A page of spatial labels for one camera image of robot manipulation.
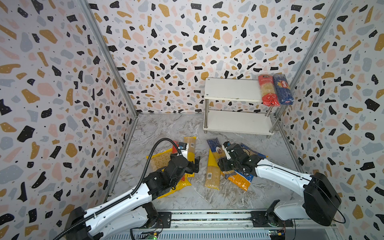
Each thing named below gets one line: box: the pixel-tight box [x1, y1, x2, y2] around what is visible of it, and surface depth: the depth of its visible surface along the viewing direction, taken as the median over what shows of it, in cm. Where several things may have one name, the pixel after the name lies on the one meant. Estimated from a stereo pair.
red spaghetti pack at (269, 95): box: [258, 75, 281, 107], surface depth 84 cm
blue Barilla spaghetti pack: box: [273, 74, 295, 105], surface depth 82 cm
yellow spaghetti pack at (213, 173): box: [204, 148, 221, 191], surface depth 89 cm
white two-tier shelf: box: [203, 77, 282, 139], surface depth 113 cm
